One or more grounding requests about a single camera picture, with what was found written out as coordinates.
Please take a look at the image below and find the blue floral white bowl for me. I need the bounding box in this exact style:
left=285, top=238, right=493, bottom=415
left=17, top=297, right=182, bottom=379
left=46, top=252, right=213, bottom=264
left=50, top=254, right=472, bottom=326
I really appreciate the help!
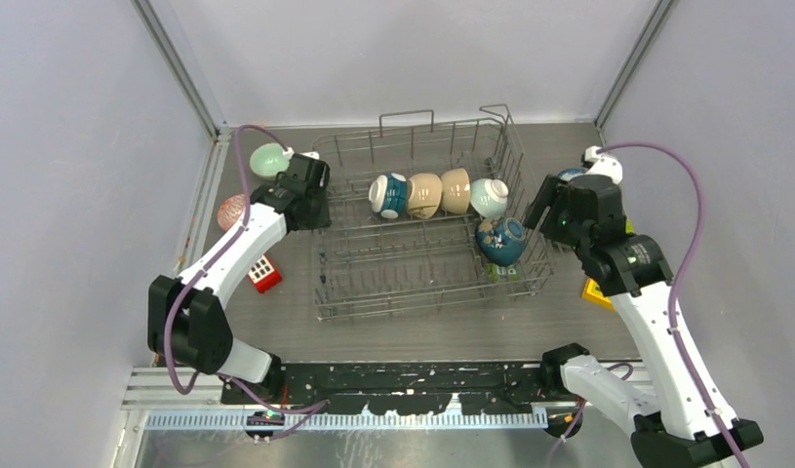
left=557, top=168, right=587, bottom=181

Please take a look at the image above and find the pale green celadon bowl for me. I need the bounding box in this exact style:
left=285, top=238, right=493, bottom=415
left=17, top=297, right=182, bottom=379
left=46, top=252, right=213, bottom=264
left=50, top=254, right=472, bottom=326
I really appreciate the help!
left=249, top=143, right=294, bottom=179

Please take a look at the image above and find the grey wire dish rack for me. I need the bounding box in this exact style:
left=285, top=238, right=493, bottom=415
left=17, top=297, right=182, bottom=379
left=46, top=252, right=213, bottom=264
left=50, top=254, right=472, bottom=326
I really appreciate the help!
left=312, top=103, right=558, bottom=321

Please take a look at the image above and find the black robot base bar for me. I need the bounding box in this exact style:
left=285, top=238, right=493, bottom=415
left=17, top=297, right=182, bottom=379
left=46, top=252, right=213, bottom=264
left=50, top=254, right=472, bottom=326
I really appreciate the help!
left=220, top=361, right=583, bottom=437

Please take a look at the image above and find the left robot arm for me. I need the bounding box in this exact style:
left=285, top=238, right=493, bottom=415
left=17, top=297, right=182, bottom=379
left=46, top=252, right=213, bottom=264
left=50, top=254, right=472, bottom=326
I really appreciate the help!
left=146, top=152, right=331, bottom=404

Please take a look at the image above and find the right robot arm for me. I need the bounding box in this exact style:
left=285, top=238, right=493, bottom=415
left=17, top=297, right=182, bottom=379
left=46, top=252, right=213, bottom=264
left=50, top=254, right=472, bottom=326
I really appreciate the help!
left=524, top=175, right=764, bottom=467

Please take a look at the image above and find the light green striped bowl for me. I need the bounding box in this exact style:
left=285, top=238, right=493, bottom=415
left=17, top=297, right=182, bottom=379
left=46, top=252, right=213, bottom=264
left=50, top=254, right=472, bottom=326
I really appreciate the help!
left=470, top=178, right=509, bottom=218

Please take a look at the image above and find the dark teal painted bowl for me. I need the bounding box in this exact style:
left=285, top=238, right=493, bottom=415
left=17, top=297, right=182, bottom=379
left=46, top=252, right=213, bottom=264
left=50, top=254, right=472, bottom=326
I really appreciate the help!
left=474, top=217, right=527, bottom=267

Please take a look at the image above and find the yellow toy block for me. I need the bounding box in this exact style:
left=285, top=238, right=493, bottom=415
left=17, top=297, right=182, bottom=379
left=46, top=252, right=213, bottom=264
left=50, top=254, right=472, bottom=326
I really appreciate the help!
left=580, top=278, right=614, bottom=310

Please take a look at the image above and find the teal and white bowl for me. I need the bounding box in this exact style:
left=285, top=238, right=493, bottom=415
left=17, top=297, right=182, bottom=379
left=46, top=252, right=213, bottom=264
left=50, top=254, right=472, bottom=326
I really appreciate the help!
left=368, top=173, right=409, bottom=219

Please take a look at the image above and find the green owl toy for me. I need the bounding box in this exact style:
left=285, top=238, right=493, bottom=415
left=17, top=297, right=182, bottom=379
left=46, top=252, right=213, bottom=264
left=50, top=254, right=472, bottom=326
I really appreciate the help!
left=487, top=264, right=521, bottom=283

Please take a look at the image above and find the beige bowl upper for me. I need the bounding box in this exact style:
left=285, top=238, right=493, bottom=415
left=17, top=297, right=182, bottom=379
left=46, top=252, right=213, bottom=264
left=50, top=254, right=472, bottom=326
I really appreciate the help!
left=440, top=168, right=471, bottom=215

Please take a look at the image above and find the beige bowl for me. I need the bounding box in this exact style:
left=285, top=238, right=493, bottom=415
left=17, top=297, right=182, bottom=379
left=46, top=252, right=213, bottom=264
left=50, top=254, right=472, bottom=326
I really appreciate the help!
left=406, top=173, right=443, bottom=219
left=440, top=168, right=471, bottom=215

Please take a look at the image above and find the red toy block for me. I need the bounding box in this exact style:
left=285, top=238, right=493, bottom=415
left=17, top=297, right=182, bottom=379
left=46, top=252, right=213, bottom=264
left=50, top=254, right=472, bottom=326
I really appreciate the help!
left=247, top=255, right=283, bottom=294

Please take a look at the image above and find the beige bowl lower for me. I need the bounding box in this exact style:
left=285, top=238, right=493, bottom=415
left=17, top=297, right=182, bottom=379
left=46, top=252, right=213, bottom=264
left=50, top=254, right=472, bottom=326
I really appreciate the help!
left=406, top=173, right=443, bottom=219

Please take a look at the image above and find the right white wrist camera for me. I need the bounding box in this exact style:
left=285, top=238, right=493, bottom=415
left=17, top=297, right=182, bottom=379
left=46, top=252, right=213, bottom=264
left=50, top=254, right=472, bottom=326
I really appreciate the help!
left=581, top=146, right=623, bottom=185

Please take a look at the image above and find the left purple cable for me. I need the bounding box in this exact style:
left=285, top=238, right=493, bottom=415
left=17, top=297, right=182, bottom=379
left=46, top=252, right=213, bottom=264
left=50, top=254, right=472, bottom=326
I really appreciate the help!
left=163, top=124, right=331, bottom=441

